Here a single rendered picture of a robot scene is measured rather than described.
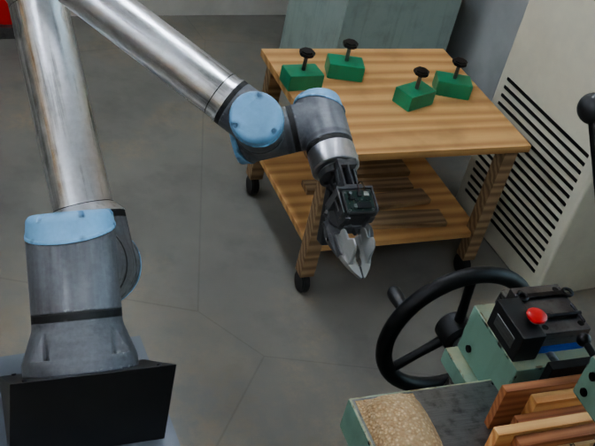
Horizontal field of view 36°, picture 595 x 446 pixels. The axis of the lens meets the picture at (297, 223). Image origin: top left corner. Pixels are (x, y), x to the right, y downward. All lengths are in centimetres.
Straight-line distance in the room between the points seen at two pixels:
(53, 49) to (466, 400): 99
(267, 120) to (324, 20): 191
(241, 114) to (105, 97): 198
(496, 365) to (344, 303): 145
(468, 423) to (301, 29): 251
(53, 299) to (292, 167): 157
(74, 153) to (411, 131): 118
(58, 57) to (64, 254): 43
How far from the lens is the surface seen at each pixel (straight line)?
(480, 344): 141
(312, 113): 172
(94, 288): 153
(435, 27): 355
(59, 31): 182
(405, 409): 126
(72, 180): 174
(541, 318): 134
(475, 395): 137
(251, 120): 157
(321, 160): 167
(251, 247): 291
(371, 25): 339
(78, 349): 152
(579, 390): 128
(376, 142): 254
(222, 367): 252
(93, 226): 155
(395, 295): 152
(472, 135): 271
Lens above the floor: 184
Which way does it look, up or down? 37 degrees down
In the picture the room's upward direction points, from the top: 14 degrees clockwise
